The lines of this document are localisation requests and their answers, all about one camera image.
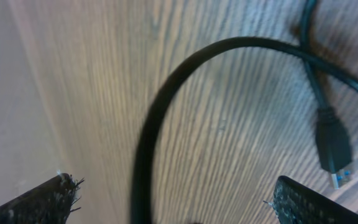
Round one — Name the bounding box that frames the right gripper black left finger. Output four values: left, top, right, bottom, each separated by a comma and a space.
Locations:
0, 173, 85, 224

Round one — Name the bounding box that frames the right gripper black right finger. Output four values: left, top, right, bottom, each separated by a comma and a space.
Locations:
272, 175, 358, 224

